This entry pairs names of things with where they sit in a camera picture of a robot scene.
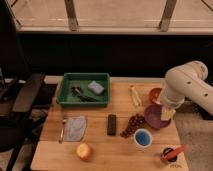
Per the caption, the yellow banana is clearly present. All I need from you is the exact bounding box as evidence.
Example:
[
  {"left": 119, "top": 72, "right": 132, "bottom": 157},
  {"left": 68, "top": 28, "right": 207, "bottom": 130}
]
[{"left": 130, "top": 85, "right": 142, "bottom": 106}]

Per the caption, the purple bowl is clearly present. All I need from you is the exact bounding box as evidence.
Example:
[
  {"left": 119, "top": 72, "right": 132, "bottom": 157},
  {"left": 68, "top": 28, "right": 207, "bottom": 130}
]
[{"left": 144, "top": 104, "right": 171, "bottom": 129}]

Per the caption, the yellow red apple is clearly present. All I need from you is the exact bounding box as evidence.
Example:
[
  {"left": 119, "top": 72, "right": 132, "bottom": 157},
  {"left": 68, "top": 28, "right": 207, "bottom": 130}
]
[{"left": 76, "top": 143, "right": 92, "bottom": 161}]

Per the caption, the bunch of dark grapes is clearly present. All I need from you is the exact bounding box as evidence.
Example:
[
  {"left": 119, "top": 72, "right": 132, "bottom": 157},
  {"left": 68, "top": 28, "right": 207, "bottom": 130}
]
[{"left": 120, "top": 114, "right": 144, "bottom": 138}]

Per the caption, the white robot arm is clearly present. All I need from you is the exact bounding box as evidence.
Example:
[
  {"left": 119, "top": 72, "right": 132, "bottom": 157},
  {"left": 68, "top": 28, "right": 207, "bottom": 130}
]
[{"left": 159, "top": 61, "right": 213, "bottom": 120}]

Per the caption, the dark brush in tray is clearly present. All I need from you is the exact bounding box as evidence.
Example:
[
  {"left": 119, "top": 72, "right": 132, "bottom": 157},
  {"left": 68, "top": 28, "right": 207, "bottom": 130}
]
[{"left": 71, "top": 86, "right": 97, "bottom": 102}]

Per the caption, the black chair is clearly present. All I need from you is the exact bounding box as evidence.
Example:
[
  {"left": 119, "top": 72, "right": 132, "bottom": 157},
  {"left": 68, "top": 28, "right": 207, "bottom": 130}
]
[{"left": 0, "top": 74, "right": 46, "bottom": 171}]

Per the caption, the light blue sponge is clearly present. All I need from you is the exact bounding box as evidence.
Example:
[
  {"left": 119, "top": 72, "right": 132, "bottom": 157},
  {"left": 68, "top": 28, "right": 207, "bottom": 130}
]
[{"left": 88, "top": 81, "right": 105, "bottom": 95}]

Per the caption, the metal spoon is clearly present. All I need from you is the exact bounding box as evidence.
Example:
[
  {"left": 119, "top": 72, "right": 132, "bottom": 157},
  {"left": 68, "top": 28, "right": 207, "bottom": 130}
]
[{"left": 59, "top": 118, "right": 67, "bottom": 144}]

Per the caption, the white cup blue inside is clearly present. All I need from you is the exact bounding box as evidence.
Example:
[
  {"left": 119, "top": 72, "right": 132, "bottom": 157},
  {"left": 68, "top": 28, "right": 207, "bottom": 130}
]
[{"left": 133, "top": 129, "right": 153, "bottom": 149}]

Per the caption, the grey blue cloth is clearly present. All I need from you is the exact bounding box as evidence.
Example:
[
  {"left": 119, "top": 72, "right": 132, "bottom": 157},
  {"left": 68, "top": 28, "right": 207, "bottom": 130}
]
[{"left": 66, "top": 116, "right": 87, "bottom": 142}]

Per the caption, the black rectangular block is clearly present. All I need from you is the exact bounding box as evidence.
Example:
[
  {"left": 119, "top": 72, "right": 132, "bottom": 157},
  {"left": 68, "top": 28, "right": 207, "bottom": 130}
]
[{"left": 107, "top": 114, "right": 117, "bottom": 136}]

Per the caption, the dark cup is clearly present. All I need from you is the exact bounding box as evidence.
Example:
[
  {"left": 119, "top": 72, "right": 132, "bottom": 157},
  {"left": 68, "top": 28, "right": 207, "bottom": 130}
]
[{"left": 160, "top": 146, "right": 179, "bottom": 165}]

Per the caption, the orange red bowl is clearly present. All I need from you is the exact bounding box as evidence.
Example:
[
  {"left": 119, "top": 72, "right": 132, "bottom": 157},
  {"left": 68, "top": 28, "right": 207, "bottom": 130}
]
[{"left": 149, "top": 88, "right": 161, "bottom": 104}]

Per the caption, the green plastic tray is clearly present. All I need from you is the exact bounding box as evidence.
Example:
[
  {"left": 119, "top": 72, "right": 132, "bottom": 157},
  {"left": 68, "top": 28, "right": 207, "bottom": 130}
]
[{"left": 57, "top": 73, "right": 110, "bottom": 107}]

